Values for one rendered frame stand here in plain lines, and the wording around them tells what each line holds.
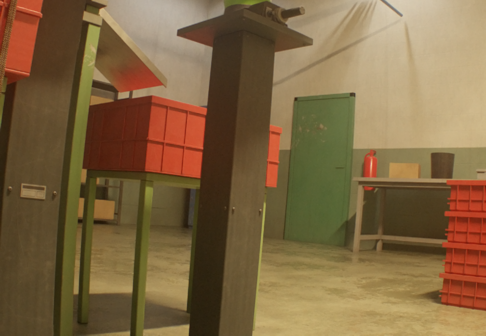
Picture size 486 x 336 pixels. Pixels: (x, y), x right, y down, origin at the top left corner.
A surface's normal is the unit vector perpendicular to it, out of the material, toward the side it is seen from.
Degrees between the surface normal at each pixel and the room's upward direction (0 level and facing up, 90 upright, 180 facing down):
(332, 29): 90
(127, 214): 90
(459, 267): 90
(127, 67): 150
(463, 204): 90
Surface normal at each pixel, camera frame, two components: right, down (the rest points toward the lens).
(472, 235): -0.75, -0.13
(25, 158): 0.68, -0.02
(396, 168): -0.47, -0.12
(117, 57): -0.41, 0.80
